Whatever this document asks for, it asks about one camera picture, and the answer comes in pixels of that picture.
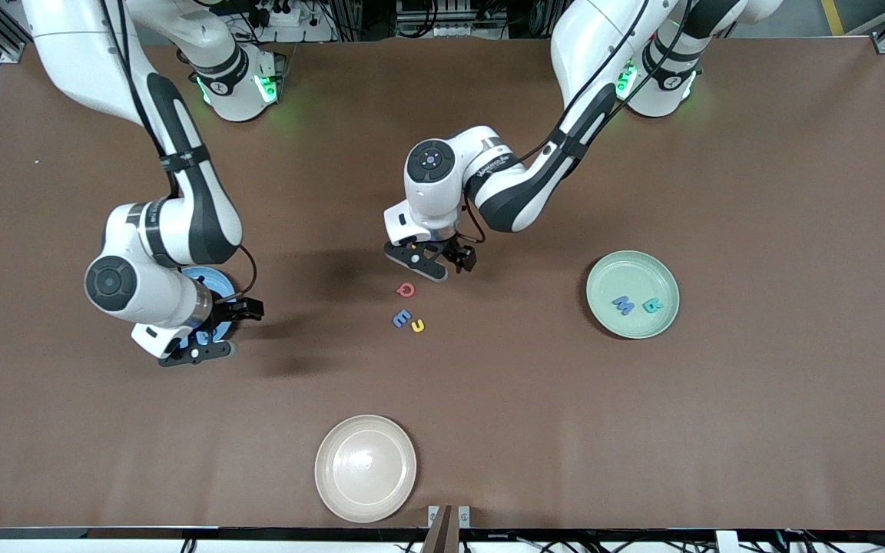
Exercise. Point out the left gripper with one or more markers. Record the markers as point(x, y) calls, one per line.
point(459, 250)

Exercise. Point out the blue round plate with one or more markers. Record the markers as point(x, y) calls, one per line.
point(212, 276)

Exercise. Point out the brown table cover sheet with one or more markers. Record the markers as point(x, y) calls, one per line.
point(642, 430)

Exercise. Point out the blue foam letter M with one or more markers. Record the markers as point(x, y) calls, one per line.
point(622, 306)

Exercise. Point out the beige round plate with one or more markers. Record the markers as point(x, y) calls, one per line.
point(366, 468)

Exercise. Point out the blue three-armed foam letter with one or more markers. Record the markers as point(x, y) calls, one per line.
point(401, 318)

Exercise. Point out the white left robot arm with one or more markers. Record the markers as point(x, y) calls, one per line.
point(588, 46)

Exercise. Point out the red foam letter Q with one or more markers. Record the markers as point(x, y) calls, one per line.
point(399, 290)

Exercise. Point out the dark brown post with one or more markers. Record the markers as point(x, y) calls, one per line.
point(442, 538)

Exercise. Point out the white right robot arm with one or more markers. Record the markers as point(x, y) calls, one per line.
point(66, 54)

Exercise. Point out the long white power strip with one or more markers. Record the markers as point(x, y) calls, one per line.
point(458, 31)

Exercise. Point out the green round plate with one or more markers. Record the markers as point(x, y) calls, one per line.
point(642, 276)

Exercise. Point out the white power strip with plugs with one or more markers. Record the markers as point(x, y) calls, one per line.
point(312, 32)

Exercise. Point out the yellow foam letter u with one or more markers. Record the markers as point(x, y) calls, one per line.
point(419, 330)

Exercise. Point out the blue foam letter a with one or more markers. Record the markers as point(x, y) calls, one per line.
point(203, 332)

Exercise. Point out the grey metal bracket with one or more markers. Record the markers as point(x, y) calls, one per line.
point(464, 513)

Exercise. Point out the teal foam letter R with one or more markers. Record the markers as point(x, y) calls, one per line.
point(648, 304)

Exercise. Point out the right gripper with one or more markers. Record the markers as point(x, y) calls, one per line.
point(228, 312)

